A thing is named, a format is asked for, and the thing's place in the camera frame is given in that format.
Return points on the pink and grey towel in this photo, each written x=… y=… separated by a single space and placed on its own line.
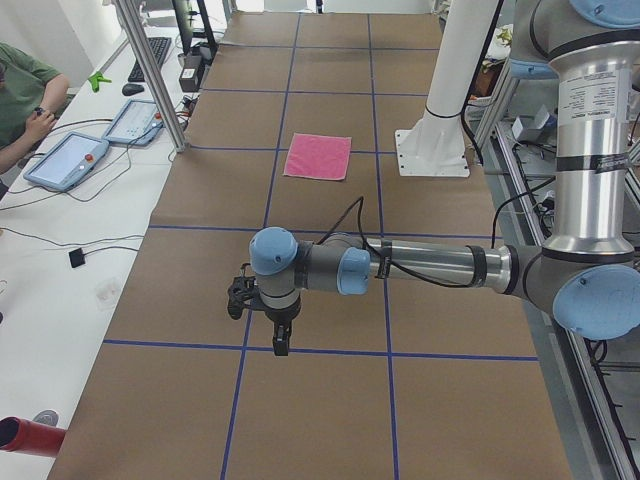
x=318 y=157

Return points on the far teach pendant tablet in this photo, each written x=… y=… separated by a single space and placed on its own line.
x=137 y=123

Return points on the green plastic clamp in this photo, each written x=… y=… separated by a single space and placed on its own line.
x=96 y=79

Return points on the aluminium frame post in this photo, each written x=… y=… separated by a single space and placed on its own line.
x=142 y=51

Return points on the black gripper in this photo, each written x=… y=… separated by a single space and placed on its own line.
x=281 y=317

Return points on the black computer mouse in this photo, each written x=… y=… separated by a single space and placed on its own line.
x=130 y=89

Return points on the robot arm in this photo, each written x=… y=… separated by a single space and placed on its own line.
x=582 y=275

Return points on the teach pendant tablet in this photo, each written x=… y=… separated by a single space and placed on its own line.
x=137 y=123
x=68 y=162

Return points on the red cylinder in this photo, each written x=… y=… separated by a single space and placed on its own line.
x=30 y=437

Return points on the black monitor stand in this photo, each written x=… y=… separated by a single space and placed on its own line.
x=194 y=27

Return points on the black box with label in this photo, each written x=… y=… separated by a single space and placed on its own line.
x=191 y=74

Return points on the near teach pendant tablet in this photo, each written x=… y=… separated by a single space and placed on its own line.
x=68 y=162

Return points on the person in green shirt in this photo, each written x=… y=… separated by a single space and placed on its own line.
x=33 y=93

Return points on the small black square puck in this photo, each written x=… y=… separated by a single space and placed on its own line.
x=77 y=258

